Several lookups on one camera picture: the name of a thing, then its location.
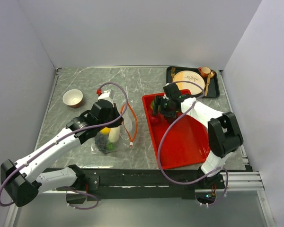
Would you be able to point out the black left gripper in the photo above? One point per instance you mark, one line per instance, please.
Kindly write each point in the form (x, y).
(115, 111)

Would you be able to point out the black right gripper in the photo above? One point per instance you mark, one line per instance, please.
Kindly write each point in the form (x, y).
(159, 100)

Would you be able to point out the green orange fruit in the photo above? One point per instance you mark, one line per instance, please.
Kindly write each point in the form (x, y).
(152, 104)

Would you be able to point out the yellow pear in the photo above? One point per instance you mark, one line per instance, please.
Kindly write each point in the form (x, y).
(105, 131)

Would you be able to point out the red apple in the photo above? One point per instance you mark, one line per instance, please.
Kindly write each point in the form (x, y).
(155, 119)

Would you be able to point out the white radish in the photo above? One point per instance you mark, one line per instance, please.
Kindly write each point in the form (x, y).
(114, 135)

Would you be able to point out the clear zip bag orange zipper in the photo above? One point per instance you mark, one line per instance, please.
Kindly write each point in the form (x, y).
(128, 133)

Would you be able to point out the black grape bunch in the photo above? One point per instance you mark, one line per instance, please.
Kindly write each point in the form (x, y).
(101, 143)

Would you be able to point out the dark purple fruit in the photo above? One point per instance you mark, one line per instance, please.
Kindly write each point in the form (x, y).
(170, 120)

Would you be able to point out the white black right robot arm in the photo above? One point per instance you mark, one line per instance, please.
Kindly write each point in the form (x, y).
(224, 133)

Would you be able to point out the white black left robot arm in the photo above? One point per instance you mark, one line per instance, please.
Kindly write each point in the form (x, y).
(26, 178)

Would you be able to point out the white brown bowl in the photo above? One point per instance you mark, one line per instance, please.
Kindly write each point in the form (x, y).
(73, 98)

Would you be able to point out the gold fork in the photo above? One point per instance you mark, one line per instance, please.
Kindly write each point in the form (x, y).
(172, 73)

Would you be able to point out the cream orange plate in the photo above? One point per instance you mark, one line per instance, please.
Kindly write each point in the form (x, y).
(189, 80)

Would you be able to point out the red plastic tray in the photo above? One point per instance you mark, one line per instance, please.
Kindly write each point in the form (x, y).
(185, 144)

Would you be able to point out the orange cup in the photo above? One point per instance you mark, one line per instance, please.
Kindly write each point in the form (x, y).
(204, 71)

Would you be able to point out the black serving tray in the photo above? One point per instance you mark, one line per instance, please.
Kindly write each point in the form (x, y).
(213, 92)

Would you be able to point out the gold spoon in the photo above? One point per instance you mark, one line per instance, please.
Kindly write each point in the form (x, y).
(210, 75)

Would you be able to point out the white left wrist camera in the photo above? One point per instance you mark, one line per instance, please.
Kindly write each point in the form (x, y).
(105, 95)

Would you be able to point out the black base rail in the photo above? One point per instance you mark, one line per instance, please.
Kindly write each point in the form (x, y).
(144, 184)

